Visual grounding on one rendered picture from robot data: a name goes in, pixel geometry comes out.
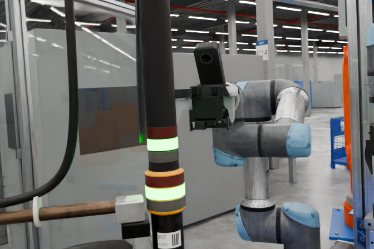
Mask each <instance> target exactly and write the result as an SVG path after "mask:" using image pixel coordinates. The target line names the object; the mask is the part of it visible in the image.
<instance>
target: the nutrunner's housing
mask: <svg viewBox="0 0 374 249"><path fill-rule="evenodd" d="M151 226H152V244H153V249H184V230H183V211H181V212H179V213H176V214H173V215H154V214H152V213H151Z"/></svg>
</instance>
